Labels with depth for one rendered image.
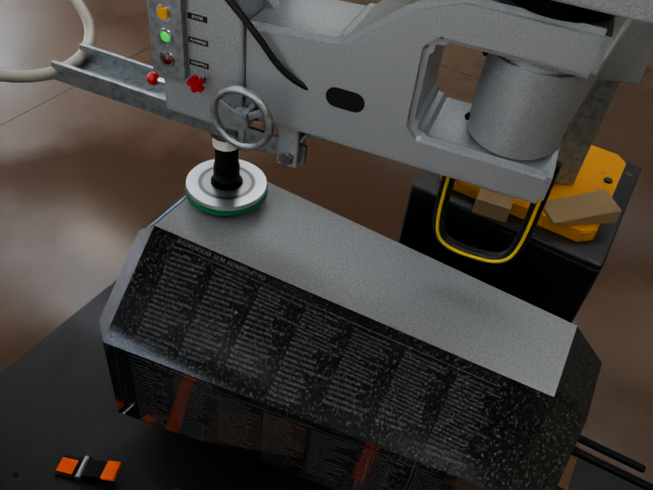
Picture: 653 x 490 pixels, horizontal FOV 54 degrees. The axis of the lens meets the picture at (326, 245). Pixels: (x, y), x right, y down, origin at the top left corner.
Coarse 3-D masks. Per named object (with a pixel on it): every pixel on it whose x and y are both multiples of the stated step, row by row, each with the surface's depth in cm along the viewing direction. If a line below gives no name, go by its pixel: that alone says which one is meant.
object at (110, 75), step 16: (80, 48) 168; (96, 48) 167; (64, 64) 159; (96, 64) 169; (112, 64) 167; (128, 64) 165; (144, 64) 164; (64, 80) 161; (80, 80) 159; (96, 80) 157; (112, 80) 157; (128, 80) 166; (144, 80) 166; (112, 96) 159; (128, 96) 157; (144, 96) 155; (160, 96) 154; (160, 112) 156; (208, 128) 154; (256, 128) 149; (272, 144) 149; (304, 144) 147; (288, 160) 146; (304, 160) 149
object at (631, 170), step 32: (416, 192) 199; (416, 224) 206; (448, 224) 199; (480, 224) 193; (512, 224) 189; (608, 224) 193; (448, 256) 207; (544, 256) 187; (576, 256) 182; (512, 288) 201; (544, 288) 194; (576, 288) 188
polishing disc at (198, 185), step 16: (208, 160) 177; (240, 160) 178; (192, 176) 171; (208, 176) 172; (256, 176) 174; (192, 192) 166; (208, 192) 167; (224, 192) 167; (240, 192) 168; (256, 192) 168; (224, 208) 163; (240, 208) 165
